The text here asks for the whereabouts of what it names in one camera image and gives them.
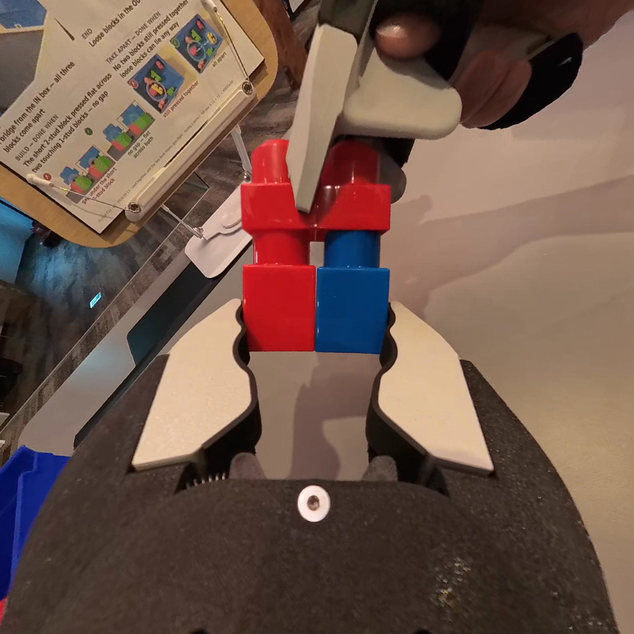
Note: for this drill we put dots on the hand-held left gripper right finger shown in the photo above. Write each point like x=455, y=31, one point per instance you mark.
x=431, y=401

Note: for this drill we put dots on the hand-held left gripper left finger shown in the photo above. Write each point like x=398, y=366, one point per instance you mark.
x=198, y=396

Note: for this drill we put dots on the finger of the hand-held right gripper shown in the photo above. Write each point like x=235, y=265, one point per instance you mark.
x=319, y=124
x=401, y=109

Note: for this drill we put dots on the red two-stud toy block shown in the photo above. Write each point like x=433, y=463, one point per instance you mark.
x=361, y=208

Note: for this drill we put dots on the red one-stud toy block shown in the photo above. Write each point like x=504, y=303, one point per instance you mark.
x=280, y=312

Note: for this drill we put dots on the blue one-stud toy block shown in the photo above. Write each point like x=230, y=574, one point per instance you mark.
x=351, y=312

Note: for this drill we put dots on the blue plastic bin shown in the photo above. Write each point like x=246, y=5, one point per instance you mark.
x=24, y=495

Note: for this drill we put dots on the black desk panel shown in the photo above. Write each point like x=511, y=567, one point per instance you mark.
x=148, y=337

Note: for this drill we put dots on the grey desk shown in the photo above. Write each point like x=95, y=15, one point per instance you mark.
x=520, y=297

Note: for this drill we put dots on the person's right hand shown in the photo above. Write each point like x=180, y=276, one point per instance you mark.
x=495, y=89

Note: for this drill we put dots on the instruction sheet on stand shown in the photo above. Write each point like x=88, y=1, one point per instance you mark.
x=223, y=247

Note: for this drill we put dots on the printed instruction sheet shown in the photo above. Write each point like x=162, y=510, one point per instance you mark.
x=99, y=99

